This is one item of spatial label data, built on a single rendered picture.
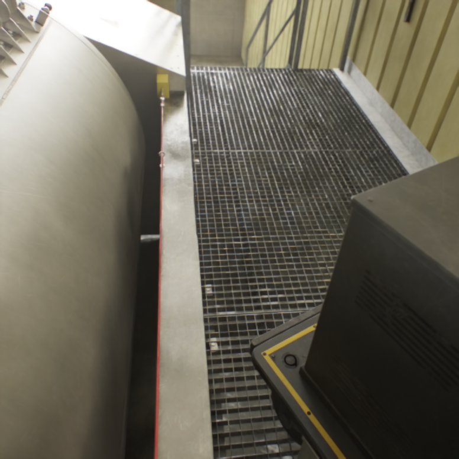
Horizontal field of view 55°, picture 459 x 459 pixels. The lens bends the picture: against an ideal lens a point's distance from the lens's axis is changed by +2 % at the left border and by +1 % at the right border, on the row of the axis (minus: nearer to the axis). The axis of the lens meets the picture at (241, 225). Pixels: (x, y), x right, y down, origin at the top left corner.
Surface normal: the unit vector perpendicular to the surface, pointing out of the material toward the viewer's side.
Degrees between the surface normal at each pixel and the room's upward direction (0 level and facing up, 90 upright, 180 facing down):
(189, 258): 1
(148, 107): 90
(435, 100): 90
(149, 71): 90
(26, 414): 57
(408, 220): 0
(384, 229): 90
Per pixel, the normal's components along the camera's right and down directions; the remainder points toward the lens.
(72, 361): 0.91, -0.37
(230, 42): 0.13, 0.65
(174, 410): 0.11, -0.75
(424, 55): -0.99, 0.03
